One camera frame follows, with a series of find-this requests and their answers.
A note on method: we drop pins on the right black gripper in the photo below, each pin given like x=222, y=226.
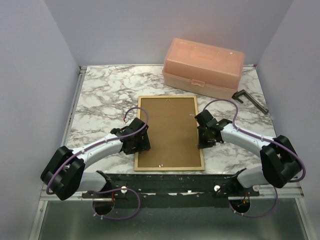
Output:
x=201, y=143

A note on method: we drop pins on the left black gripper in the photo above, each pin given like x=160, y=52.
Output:
x=144, y=145

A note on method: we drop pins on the green and wood picture frame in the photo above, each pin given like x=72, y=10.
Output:
x=136, y=140

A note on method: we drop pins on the brown frame backing board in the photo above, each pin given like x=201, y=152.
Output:
x=167, y=130

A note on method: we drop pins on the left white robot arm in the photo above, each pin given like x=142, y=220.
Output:
x=65, y=174

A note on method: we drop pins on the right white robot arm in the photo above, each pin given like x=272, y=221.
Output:
x=279, y=162

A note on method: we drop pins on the black metal clamp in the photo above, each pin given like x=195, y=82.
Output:
x=236, y=96

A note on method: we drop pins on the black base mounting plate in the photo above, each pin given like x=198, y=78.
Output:
x=172, y=190

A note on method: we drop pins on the orange translucent plastic box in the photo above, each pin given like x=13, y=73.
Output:
x=203, y=69

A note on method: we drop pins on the aluminium rail frame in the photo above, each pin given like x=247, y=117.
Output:
x=113, y=95

